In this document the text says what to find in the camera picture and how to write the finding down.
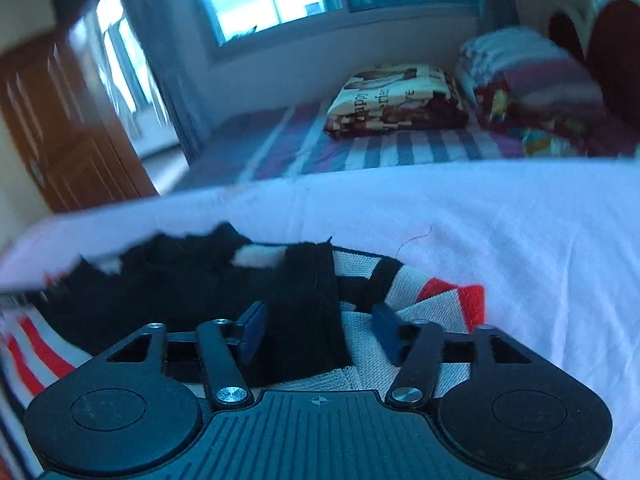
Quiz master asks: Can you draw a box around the striped mattress sheet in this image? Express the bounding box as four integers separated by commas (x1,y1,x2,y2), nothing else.
172,100,532,194

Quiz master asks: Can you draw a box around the white floral bed sheet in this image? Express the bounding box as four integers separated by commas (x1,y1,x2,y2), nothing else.
0,157,640,480

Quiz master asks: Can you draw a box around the striped folded quilt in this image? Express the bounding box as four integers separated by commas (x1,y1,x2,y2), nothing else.
457,25,640,158

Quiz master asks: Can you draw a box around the colourful printed cloth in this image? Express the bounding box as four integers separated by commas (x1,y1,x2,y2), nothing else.
474,85,581,157

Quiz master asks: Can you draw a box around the striped knit sweater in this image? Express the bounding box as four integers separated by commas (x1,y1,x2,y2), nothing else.
0,222,488,480

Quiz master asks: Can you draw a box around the white sheer curtain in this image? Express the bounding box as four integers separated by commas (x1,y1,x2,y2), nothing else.
94,2,172,137

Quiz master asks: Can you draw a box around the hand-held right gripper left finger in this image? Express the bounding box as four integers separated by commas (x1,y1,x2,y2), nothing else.
105,301,268,409

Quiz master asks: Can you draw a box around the folded printed blanket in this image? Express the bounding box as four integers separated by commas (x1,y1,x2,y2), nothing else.
324,62,471,139

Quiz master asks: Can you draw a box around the red scalloped headboard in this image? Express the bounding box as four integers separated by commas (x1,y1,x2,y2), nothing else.
547,0,640,108

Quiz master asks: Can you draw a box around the brown wooden door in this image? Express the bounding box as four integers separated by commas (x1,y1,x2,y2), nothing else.
0,29,159,214

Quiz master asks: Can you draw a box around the grey-blue curtain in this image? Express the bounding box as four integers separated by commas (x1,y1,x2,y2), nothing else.
115,0,222,162

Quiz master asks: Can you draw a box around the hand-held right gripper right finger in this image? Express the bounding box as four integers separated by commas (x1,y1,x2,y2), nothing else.
371,304,537,407

